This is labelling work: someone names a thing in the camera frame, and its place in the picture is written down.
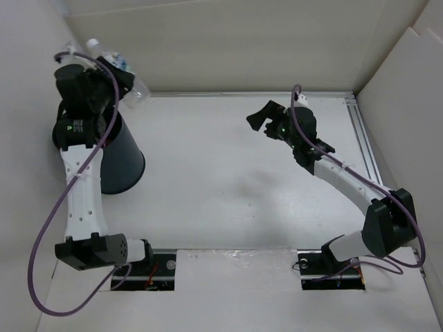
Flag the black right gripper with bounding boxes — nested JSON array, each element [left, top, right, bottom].
[[246, 100, 300, 149]]

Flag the clear bottle blue label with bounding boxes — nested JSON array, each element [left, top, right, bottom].
[[86, 39, 150, 110]]

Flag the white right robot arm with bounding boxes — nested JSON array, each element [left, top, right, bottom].
[[246, 100, 417, 273]]

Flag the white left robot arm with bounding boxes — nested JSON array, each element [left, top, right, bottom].
[[52, 55, 154, 275]]

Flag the dark round plastic bin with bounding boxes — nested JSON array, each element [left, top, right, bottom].
[[52, 110, 145, 195]]

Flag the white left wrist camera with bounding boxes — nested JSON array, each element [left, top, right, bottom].
[[54, 41, 82, 66]]

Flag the aluminium rail right side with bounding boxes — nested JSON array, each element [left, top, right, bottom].
[[345, 93, 426, 277]]

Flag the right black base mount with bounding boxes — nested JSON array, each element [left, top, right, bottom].
[[292, 250, 365, 291]]

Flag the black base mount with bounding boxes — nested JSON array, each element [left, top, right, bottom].
[[292, 250, 365, 291], [111, 250, 177, 291]]

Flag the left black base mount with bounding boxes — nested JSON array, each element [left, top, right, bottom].
[[111, 250, 177, 291]]

